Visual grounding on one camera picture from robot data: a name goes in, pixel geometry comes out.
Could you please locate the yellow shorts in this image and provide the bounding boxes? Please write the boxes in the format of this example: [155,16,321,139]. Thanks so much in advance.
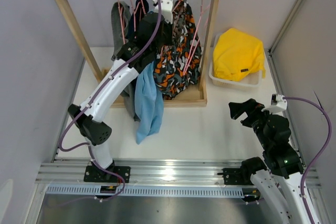
[213,28,266,82]

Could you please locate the camouflage patterned shorts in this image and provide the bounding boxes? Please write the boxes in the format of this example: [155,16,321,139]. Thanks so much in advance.
[153,0,202,100]

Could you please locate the light blue shorts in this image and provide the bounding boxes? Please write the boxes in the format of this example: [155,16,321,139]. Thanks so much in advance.
[134,63,164,144]

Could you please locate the pink hanger of yellow shorts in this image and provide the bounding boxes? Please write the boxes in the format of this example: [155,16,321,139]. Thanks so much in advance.
[183,0,209,75]

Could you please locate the pink hanger of camouflage shorts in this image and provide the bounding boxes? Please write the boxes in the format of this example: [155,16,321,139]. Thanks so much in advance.
[172,0,182,16]

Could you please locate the pink hanger of blue shorts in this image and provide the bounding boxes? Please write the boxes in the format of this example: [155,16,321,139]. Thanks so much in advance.
[140,0,146,15]

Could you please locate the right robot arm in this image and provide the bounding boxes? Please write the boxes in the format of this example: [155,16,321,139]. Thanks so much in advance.
[228,94,321,223]

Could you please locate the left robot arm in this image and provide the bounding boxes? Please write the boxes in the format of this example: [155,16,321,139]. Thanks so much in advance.
[68,12,173,175]

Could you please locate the navy blue shorts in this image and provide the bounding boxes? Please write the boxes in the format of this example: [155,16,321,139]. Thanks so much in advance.
[126,0,149,39]

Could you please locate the pink hanger of navy shorts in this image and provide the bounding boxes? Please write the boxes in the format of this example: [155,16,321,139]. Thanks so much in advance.
[128,0,138,38]

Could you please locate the grey shorts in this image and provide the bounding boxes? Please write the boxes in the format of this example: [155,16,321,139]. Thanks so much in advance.
[111,1,140,122]

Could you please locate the pink hanger of grey shorts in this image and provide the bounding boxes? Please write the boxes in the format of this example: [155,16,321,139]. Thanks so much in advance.
[118,0,125,44]

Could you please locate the white plastic basket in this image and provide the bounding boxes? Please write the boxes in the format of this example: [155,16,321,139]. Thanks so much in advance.
[209,34,262,90]

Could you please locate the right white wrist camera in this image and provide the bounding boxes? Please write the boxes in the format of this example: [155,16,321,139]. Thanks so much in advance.
[262,94,288,114]

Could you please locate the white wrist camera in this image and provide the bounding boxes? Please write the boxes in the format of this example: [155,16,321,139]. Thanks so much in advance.
[151,0,174,24]
[262,94,288,114]

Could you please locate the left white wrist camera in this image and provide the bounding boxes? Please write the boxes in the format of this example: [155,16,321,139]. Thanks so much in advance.
[151,0,174,24]

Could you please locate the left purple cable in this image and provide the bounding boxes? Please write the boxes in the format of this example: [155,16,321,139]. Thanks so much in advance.
[57,0,162,201]

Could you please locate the slotted cable duct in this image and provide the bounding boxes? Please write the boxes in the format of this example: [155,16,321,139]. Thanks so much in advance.
[46,184,244,198]

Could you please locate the aluminium mounting rail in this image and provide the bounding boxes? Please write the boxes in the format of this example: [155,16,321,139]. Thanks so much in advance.
[35,157,322,188]

